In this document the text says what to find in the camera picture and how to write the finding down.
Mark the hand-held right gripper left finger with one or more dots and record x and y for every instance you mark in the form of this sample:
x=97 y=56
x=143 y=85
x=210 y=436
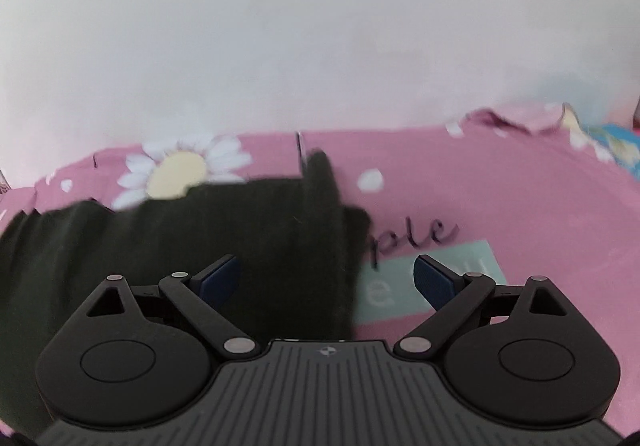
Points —
x=220 y=277

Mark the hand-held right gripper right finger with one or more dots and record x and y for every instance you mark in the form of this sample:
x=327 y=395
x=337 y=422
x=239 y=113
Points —
x=434 y=282

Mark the dark green knit sweater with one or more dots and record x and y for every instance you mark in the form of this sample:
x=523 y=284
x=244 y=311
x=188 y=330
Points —
x=270 y=226

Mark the pink floral bed sheet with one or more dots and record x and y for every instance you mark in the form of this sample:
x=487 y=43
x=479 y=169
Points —
x=545 y=206

